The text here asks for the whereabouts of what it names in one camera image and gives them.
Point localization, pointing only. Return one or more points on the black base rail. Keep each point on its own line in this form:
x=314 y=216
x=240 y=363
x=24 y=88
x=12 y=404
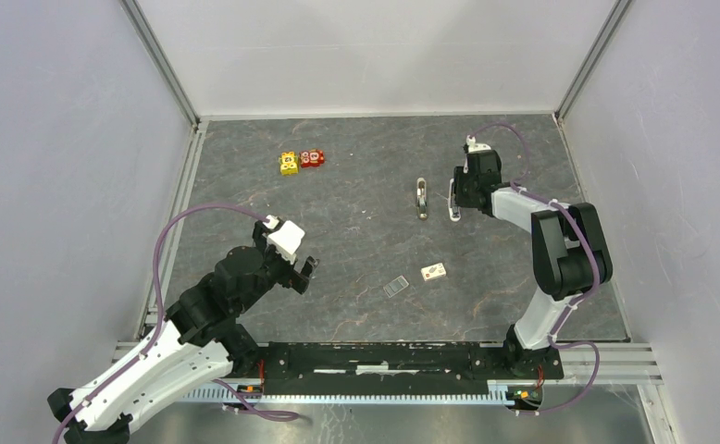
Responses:
x=397 y=369

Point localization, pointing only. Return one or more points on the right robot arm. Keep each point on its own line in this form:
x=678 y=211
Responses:
x=570 y=258

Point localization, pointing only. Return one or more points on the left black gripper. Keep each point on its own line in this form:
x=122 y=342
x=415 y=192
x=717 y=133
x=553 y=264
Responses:
x=293 y=278

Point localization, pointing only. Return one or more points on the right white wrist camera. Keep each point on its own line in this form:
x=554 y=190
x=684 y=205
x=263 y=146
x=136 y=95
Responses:
x=473 y=147

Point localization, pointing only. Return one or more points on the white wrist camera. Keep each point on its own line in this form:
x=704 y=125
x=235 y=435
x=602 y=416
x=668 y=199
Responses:
x=473 y=147
x=285 y=236

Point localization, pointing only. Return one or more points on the white staple box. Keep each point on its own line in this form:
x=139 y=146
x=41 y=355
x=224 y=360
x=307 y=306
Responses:
x=432 y=272

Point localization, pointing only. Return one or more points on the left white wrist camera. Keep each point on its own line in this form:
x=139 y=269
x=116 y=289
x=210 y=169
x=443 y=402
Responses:
x=285 y=236

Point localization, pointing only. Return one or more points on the brown white stapler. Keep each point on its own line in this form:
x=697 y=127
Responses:
x=422 y=199

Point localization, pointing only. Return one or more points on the red toy block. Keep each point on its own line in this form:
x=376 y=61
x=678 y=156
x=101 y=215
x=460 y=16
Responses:
x=311 y=158

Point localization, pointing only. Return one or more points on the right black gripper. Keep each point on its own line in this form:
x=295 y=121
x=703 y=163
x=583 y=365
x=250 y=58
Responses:
x=460 y=176

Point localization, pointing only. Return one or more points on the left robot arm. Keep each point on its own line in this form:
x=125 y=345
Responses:
x=200 y=340

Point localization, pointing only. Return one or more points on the yellow toy block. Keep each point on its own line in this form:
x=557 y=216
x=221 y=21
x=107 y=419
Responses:
x=289 y=164

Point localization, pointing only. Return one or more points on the grey staple tray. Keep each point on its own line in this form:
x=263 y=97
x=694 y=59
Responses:
x=396 y=286

